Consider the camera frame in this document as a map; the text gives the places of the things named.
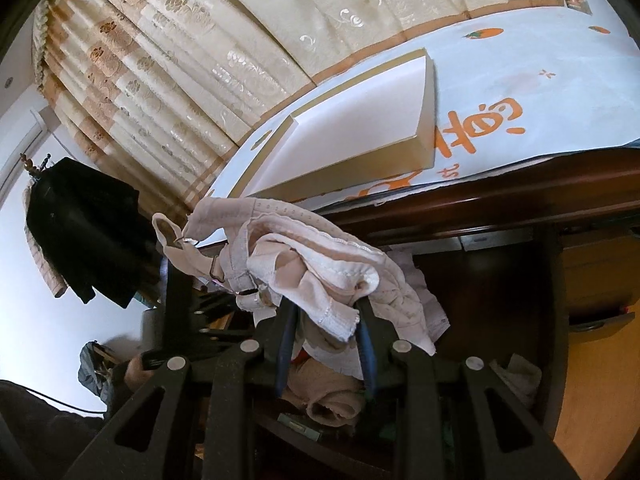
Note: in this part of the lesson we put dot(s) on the dark wooden dresser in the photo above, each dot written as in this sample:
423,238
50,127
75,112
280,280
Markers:
525,263

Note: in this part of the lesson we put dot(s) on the beige folded garment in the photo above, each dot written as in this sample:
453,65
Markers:
327,397

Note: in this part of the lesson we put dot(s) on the pale pink bra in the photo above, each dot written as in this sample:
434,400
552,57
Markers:
266,251

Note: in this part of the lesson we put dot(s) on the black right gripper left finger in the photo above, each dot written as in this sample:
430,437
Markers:
153,436

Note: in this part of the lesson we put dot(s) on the cream floral curtain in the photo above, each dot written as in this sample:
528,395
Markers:
161,93

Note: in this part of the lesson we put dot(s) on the shallow gold cardboard tray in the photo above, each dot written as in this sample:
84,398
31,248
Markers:
378,124

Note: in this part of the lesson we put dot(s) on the black coat on rack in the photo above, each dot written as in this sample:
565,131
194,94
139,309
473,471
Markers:
89,226

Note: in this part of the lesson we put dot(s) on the wooden coat rack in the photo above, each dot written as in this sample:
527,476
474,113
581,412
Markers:
35,171

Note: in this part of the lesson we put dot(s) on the person's left hand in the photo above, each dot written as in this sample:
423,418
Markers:
136,375

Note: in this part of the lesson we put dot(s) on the white orange-print table cover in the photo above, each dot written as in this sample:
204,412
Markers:
511,88

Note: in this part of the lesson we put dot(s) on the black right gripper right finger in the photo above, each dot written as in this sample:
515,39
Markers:
451,422

